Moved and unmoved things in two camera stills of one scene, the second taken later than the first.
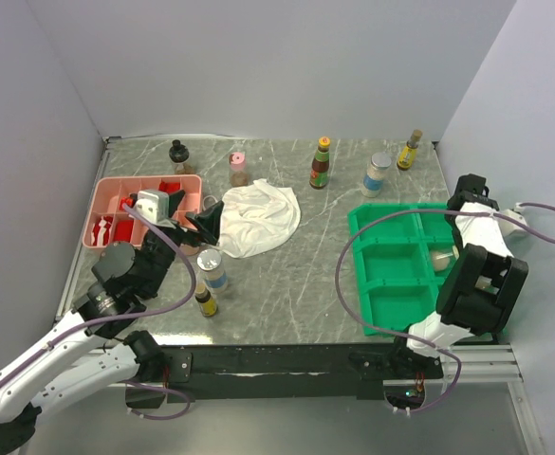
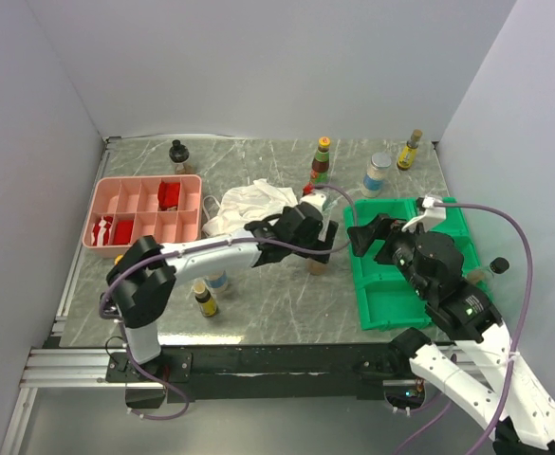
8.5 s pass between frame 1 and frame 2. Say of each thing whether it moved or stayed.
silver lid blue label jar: stayed
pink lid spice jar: moved
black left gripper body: moved
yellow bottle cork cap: stayed
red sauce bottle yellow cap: stayed
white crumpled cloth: stayed
